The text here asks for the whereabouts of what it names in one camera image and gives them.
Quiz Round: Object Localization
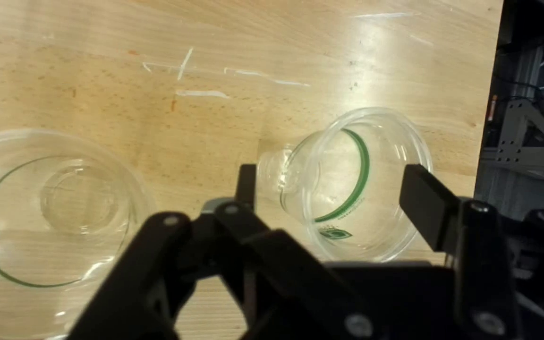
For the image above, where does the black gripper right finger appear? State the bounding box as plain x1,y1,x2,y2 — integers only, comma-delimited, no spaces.
399,164,544,340

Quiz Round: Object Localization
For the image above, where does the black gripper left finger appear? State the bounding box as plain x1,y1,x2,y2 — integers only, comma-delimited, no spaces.
67,162,375,340

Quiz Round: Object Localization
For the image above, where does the clear plastic cup green ring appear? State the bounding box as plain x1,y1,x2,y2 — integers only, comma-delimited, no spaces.
0,126,156,340
258,104,437,264

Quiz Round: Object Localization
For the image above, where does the grey metal bracket frame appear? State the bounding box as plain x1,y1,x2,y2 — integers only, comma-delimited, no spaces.
477,34,544,219

